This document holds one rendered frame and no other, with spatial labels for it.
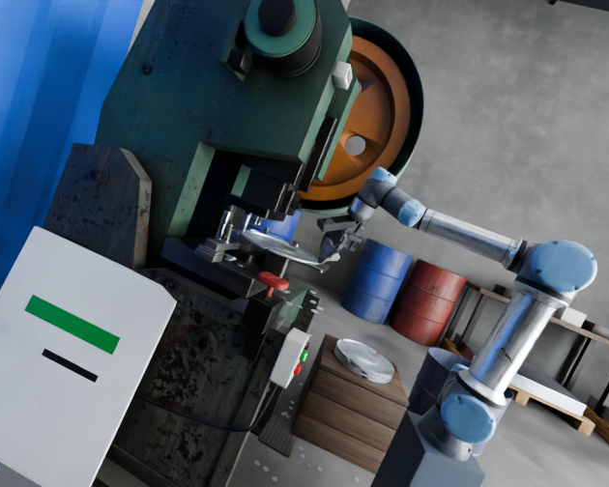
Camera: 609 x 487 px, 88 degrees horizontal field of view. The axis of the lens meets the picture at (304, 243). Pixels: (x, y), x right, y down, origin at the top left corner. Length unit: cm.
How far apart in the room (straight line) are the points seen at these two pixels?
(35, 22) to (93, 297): 116
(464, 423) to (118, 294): 96
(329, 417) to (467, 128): 392
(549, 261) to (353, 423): 102
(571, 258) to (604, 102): 442
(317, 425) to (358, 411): 19
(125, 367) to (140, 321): 13
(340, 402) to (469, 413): 69
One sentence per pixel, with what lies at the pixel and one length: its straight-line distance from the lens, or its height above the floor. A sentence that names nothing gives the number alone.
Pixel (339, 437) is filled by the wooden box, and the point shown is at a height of 9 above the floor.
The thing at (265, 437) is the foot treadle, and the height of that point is 16.
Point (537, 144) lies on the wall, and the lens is 485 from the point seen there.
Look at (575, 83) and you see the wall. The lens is 520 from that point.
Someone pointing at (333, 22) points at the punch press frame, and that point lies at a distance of 101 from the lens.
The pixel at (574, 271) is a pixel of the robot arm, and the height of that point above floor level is 103.
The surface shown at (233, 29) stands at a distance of 96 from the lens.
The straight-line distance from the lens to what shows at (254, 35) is 91.
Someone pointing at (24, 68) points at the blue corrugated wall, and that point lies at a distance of 181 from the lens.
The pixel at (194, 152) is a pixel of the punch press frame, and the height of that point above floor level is 97.
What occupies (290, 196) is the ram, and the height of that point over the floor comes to 95.
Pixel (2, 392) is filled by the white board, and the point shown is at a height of 15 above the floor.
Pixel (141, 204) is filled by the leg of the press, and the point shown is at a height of 77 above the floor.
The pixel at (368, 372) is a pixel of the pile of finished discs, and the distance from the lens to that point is 149.
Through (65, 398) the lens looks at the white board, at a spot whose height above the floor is 21.
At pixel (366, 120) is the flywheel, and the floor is 139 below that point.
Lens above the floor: 94
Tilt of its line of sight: 6 degrees down
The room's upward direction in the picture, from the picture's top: 22 degrees clockwise
